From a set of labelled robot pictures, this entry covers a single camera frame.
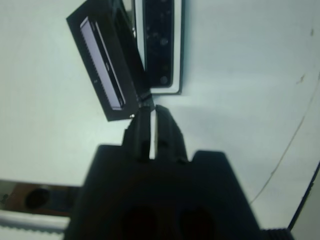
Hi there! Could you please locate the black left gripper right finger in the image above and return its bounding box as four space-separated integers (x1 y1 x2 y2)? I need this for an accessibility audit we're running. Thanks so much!
154 104 189 164

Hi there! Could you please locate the black box base white liner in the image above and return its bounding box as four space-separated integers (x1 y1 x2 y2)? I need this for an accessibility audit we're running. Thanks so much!
124 0 187 96

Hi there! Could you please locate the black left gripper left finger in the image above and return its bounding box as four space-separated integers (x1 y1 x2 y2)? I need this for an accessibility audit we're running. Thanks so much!
121 106 153 163

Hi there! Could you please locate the black box lid with strip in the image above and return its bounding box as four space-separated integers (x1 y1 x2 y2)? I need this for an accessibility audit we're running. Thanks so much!
65 0 154 123

